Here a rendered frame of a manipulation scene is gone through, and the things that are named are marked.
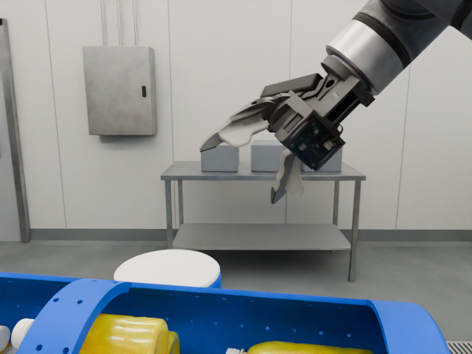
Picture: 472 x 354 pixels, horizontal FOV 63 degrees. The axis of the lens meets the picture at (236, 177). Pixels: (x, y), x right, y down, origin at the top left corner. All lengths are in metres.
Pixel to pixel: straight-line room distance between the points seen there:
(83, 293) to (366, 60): 0.45
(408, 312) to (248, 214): 3.53
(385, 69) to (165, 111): 3.48
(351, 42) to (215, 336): 0.49
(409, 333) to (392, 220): 3.85
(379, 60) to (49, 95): 3.92
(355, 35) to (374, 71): 0.05
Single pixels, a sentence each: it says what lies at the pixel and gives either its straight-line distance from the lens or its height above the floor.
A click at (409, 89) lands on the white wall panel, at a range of 4.16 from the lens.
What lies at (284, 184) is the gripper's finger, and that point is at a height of 1.36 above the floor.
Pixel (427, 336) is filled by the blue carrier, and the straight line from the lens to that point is 0.49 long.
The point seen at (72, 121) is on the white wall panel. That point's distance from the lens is 4.16.
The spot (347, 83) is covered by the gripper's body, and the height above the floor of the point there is 1.50.
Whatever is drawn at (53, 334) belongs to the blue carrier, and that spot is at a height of 1.22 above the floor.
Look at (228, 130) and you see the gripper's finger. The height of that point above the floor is 1.44.
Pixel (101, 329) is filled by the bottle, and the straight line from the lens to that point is 0.56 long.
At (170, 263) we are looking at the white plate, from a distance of 1.10.
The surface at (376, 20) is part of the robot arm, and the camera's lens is 0.50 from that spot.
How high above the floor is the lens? 1.48
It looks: 12 degrees down
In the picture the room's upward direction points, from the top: straight up
